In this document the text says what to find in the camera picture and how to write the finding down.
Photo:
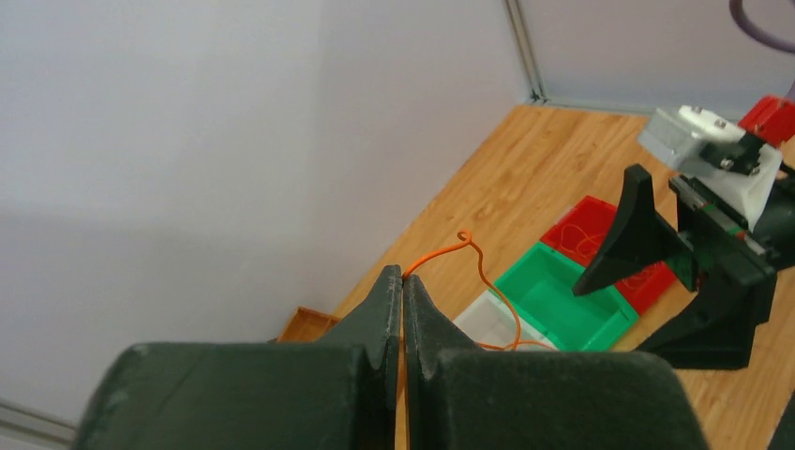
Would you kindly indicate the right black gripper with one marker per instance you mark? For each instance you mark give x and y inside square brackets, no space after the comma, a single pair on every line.
[731,271]

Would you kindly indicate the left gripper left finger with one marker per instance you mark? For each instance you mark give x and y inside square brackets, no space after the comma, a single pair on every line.
[337,392]

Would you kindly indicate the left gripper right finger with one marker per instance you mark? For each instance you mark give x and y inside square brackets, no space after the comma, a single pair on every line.
[460,396]

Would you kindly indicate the red plastic bin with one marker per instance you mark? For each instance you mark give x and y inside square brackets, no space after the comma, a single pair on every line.
[579,233]

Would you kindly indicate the green plastic bin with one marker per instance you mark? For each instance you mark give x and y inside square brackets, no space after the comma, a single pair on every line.
[539,286]

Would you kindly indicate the wooden compartment tray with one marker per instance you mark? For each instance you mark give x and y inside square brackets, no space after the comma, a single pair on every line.
[306,325]

